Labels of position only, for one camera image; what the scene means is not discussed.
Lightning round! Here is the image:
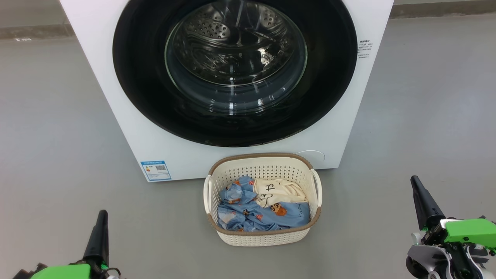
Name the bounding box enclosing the black round glass washer door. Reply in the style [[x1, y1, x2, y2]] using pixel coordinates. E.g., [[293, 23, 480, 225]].
[[112, 0, 358, 148]]

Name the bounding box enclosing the white front-load washing machine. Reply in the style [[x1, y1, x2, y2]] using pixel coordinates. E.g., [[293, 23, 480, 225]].
[[59, 0, 394, 183]]

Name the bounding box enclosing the steel perforated washer drum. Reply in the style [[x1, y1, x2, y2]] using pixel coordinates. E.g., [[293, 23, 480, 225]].
[[167, 0, 307, 88]]

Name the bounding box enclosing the blue cartoon print garment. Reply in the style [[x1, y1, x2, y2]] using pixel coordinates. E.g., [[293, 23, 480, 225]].
[[217, 176, 310, 232]]

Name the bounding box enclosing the cream garment with black print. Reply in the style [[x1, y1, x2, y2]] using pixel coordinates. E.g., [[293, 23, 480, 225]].
[[254, 178, 308, 208]]

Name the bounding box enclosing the round white filter cover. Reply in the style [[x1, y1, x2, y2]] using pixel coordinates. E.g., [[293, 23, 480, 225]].
[[296, 150, 326, 167]]

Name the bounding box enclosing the cream perforated laundry basket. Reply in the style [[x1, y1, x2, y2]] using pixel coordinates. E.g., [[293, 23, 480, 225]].
[[203, 153, 323, 247]]

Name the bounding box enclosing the blue energy label sticker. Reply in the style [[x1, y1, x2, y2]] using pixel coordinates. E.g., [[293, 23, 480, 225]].
[[140, 160, 172, 182]]

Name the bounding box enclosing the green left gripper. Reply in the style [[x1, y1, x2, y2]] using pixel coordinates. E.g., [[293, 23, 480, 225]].
[[14, 210, 125, 279]]

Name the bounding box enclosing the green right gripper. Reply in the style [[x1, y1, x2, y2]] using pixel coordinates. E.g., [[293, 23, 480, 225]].
[[410, 175, 496, 257]]

